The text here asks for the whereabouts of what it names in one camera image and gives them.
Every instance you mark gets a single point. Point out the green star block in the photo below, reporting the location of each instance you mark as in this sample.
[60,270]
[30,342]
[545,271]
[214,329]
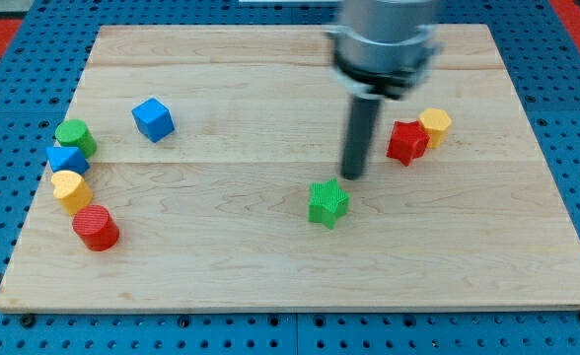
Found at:
[327,203]

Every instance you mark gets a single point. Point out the red star block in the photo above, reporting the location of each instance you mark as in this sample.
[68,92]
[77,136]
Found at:
[408,142]

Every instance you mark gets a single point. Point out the wooden board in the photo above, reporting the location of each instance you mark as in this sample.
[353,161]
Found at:
[213,217]

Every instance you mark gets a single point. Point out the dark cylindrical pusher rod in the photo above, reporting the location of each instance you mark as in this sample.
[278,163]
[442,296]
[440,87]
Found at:
[358,138]

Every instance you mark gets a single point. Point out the blue cube block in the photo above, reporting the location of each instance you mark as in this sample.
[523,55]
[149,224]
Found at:
[153,120]

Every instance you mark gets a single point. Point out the yellow hexagon block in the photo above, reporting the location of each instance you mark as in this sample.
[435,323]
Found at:
[437,124]

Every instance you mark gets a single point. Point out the red cylinder block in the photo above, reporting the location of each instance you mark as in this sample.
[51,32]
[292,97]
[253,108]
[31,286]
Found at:
[96,228]

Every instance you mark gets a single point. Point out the yellow heart block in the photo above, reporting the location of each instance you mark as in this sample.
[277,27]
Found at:
[71,191]

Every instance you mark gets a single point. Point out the green cylinder block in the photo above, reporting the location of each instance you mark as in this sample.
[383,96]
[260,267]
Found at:
[76,133]

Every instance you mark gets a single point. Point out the blue triangle block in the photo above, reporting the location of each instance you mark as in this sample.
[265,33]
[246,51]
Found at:
[67,159]

